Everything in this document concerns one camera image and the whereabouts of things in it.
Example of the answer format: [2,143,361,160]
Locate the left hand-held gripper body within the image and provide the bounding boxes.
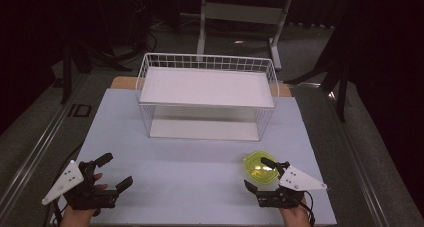
[41,159,120,211]

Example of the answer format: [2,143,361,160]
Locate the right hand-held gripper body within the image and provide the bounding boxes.
[257,160,329,210]

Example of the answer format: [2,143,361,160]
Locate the green plastic bowl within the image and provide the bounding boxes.
[242,150,282,186]

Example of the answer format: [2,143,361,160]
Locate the person's right hand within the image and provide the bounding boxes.
[279,195,313,227]

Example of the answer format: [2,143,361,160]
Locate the person's left hand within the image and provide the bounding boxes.
[59,172,109,227]

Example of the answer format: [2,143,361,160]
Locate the black floor socket plate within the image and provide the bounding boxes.
[67,103,93,119]

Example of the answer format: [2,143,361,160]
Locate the pale table cover sheet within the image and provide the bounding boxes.
[49,88,338,227]

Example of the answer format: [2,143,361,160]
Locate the black metal stand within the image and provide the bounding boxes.
[283,6,356,124]
[60,41,134,105]

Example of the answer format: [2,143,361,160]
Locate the metal floor rail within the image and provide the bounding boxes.
[0,72,89,210]
[327,90,392,227]

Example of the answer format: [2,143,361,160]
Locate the white wire shelf rack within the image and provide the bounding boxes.
[134,52,281,143]

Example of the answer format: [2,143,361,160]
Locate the black floor cable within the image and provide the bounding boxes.
[142,29,160,54]

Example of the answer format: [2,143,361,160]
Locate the white metal desk frame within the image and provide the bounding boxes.
[195,0,295,71]

